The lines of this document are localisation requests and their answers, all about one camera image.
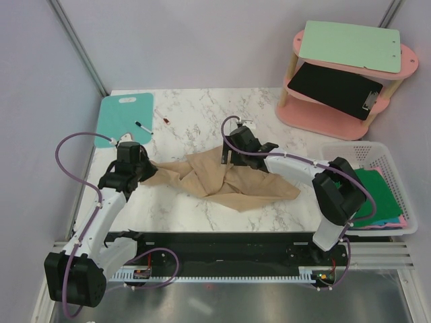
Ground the blue t shirt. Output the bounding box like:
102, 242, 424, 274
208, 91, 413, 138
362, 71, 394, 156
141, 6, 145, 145
362, 217, 407, 229

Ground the black clipboard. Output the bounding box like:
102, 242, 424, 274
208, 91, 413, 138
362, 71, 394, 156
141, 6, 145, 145
288, 63, 383, 120

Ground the pink two-tier shelf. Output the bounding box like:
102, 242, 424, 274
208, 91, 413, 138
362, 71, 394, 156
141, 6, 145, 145
275, 31, 419, 141

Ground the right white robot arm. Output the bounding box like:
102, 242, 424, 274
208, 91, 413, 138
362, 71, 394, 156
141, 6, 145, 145
222, 126, 369, 265

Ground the green t shirt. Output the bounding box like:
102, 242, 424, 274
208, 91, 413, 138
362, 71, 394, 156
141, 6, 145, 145
350, 168, 403, 228

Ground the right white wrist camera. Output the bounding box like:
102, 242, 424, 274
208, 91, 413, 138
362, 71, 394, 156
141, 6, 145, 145
236, 118, 257, 130

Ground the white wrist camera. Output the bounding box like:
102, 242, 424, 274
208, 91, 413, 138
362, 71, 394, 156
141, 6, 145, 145
236, 118, 257, 130
110, 133, 133, 147

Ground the purple cable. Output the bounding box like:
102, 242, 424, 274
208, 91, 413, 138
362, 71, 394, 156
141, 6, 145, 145
220, 115, 377, 292
55, 133, 181, 319

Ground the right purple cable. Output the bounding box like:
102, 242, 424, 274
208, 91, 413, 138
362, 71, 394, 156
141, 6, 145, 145
220, 115, 377, 292

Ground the black marker pen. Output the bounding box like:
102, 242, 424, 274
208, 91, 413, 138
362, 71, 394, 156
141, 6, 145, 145
135, 121, 154, 135

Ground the white cable duct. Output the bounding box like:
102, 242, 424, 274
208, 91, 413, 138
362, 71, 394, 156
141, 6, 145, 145
109, 266, 336, 283

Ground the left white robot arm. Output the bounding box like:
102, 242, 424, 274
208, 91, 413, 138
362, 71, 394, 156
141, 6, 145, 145
44, 141, 157, 308

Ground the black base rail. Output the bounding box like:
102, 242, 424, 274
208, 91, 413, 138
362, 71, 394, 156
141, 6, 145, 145
107, 230, 351, 280

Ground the beige t shirt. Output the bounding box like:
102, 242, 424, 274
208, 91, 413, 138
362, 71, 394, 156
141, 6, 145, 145
142, 146, 300, 212

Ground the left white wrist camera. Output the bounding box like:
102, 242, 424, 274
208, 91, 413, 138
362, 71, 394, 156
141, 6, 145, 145
110, 133, 133, 147

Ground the teal cutting board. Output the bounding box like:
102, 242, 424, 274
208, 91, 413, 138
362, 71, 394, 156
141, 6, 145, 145
96, 93, 154, 145

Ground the mint green board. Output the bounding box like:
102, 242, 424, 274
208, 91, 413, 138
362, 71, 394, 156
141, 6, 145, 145
299, 20, 401, 73

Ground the pink t shirt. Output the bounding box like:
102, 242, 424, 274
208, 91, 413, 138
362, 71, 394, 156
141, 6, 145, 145
365, 165, 410, 230

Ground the red capped small tube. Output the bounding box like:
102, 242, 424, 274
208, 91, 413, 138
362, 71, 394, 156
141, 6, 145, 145
154, 108, 170, 125

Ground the white plastic basket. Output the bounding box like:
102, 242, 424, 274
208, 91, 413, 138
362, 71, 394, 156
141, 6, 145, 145
319, 141, 418, 237

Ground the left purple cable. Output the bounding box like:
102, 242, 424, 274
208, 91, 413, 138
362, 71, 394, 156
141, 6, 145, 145
55, 133, 181, 319

